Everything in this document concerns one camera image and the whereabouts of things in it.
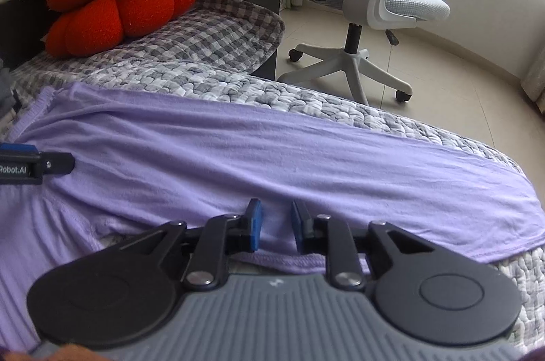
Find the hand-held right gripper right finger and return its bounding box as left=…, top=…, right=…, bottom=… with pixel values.
left=290, top=200, right=433, bottom=289

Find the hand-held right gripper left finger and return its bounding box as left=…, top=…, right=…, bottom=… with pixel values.
left=114, top=198, right=263, bottom=288

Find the purple shirt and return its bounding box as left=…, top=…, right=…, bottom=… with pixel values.
left=0, top=82, right=545, bottom=353

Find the person's right hand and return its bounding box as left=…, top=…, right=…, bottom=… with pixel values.
left=0, top=346, right=107, bottom=361

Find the grey sweatshirt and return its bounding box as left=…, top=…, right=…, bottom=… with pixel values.
left=0, top=67, right=20, bottom=121

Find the grey checked quilted blanket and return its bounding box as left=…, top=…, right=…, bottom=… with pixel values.
left=9, top=0, right=545, bottom=361

